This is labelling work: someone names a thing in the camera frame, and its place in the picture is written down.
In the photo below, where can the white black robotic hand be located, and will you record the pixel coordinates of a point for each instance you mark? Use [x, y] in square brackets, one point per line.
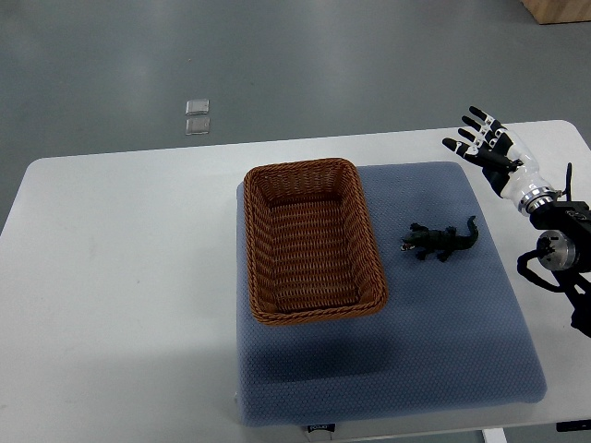
[506, 162]

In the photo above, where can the dark toy crocodile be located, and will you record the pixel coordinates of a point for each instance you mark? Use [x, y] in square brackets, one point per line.
[441, 242]

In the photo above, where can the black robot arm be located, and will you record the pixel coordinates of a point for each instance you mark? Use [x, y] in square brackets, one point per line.
[561, 259]

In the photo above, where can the brown wicker basket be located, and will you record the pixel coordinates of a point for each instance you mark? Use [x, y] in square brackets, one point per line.
[311, 250]

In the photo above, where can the wooden box corner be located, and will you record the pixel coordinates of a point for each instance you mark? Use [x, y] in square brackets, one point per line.
[558, 11]

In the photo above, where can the blue quilted cushion mat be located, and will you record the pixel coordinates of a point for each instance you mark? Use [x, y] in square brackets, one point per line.
[451, 336]

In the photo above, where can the black table control panel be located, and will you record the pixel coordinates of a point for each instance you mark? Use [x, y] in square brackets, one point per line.
[574, 426]

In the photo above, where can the black table edge label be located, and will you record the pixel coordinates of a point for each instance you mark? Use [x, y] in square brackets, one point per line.
[321, 427]

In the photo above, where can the upper metal floor plate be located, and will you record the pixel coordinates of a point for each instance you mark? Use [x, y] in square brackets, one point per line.
[197, 106]

